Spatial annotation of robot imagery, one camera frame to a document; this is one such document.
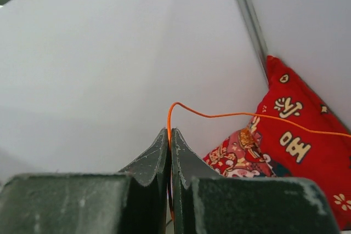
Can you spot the grey corner post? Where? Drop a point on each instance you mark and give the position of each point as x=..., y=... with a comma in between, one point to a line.
x=255, y=33

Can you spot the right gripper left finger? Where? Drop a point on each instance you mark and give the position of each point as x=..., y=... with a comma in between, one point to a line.
x=131, y=200

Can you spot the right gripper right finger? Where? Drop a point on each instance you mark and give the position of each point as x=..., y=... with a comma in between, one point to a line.
x=206, y=202

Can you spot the red printed pillow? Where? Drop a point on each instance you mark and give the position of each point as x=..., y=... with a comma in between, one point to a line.
x=292, y=134

